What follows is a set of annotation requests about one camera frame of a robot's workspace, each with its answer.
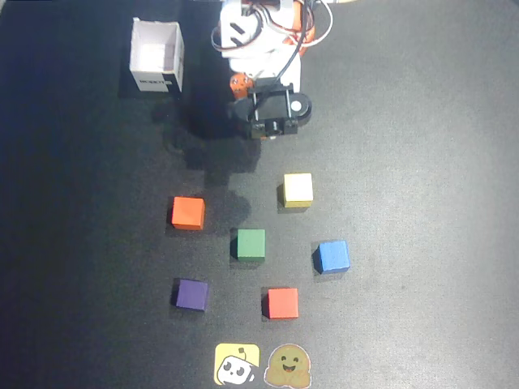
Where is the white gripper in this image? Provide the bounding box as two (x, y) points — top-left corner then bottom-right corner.
(218, 0), (303, 101)

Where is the blue cube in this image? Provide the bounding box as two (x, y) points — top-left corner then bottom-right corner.
(311, 240), (350, 276)

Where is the yellow cube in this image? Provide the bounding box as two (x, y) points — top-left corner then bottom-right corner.
(277, 173), (314, 209)

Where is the orange cube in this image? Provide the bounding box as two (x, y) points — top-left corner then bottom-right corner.
(170, 196), (206, 231)

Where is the green cube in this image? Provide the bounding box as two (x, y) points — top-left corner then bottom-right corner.
(230, 229), (267, 263)

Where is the purple cube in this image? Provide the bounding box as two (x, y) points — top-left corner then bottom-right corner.
(174, 277), (209, 312)

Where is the red cube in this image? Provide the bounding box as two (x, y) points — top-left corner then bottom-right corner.
(262, 287), (300, 320)

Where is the white cardboard box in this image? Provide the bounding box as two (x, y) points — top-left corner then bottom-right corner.
(128, 17), (186, 95)

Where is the black table mat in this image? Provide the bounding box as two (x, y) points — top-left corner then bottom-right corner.
(0, 0), (519, 389)

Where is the yellow robot face sticker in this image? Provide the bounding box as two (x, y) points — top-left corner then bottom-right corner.
(213, 343), (261, 386)

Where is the smiling hugging face sticker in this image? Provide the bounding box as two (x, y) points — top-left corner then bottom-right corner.
(264, 344), (313, 388)

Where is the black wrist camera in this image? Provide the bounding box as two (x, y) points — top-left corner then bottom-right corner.
(229, 80), (314, 141)

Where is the white servo cable loop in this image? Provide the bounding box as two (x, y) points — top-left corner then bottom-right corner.
(210, 6), (268, 54)

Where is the black camera cable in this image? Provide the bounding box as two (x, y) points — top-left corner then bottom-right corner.
(272, 24), (310, 84)

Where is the white red servo cable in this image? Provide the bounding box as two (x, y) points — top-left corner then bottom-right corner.
(302, 0), (335, 48)

